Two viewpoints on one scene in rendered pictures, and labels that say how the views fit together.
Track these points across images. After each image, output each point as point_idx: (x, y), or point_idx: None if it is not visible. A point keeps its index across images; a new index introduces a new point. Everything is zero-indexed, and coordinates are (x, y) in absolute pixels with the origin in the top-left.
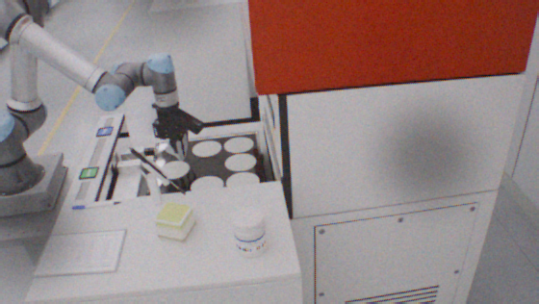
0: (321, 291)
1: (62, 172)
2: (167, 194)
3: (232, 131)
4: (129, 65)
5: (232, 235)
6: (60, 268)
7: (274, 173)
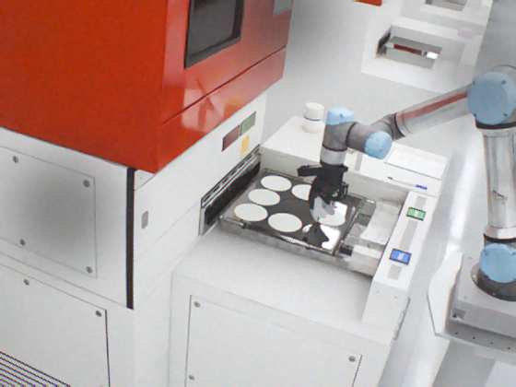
0: None
1: (454, 300)
2: (348, 170)
3: (221, 276)
4: (371, 125)
5: (317, 136)
6: (428, 160)
7: (254, 159)
